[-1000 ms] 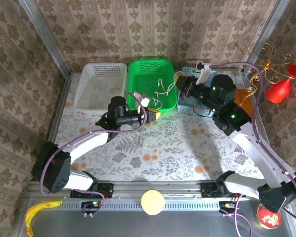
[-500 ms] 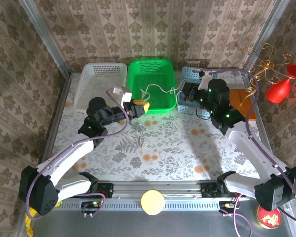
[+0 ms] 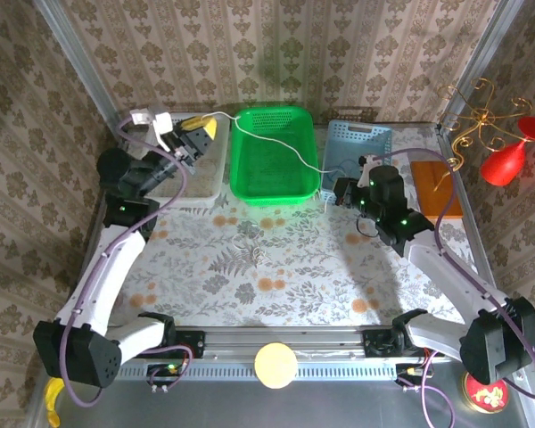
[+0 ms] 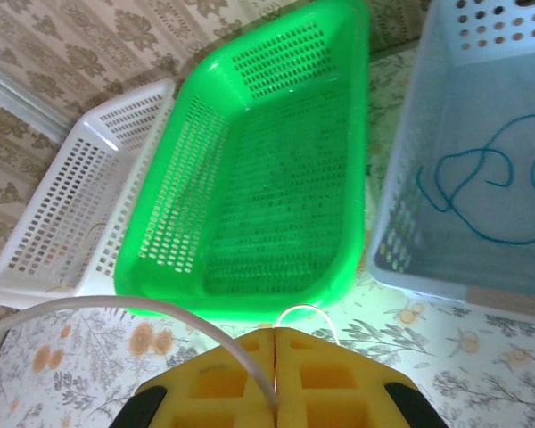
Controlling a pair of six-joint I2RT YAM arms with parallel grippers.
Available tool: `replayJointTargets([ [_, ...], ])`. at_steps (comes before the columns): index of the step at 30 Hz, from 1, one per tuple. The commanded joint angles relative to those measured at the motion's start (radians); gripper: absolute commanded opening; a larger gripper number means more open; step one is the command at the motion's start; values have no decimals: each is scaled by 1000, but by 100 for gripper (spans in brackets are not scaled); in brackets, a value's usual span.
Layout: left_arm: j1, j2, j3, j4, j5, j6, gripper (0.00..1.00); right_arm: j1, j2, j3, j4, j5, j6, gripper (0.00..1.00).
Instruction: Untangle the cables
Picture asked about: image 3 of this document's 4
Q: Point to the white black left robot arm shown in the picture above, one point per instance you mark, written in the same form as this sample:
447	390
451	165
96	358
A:
102	276

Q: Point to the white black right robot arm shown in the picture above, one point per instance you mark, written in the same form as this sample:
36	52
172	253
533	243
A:
441	267

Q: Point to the white perforated plastic basket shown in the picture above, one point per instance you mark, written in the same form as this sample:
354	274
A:
205	187

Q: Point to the orange wooden board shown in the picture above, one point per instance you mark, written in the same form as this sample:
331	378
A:
432	187

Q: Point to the light blue perforated basket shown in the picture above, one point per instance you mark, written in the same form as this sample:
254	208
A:
361	134

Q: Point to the green perforated plastic basket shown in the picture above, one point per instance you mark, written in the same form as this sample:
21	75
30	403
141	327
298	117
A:
272	169

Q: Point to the red wine glass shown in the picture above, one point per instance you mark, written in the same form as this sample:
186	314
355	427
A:
504	165

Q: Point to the floral printed tablecloth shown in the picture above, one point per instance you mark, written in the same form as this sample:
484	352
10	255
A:
249	290

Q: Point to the pale yellow round ball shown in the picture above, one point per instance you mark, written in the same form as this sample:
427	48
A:
276	365

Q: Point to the small black controller board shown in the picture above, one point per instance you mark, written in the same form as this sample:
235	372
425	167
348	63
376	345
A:
160	373
405	373

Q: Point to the slotted metal strip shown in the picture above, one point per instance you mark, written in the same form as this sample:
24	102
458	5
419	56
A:
227	370

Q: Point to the round red gold tin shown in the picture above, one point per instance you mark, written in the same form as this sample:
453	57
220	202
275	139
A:
486	399

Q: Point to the yellow banana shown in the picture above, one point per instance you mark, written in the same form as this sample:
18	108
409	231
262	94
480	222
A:
52	410

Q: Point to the aluminium frame post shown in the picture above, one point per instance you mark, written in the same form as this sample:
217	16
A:
481	62
80	67

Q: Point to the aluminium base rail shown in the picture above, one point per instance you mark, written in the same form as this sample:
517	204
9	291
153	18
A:
294	341

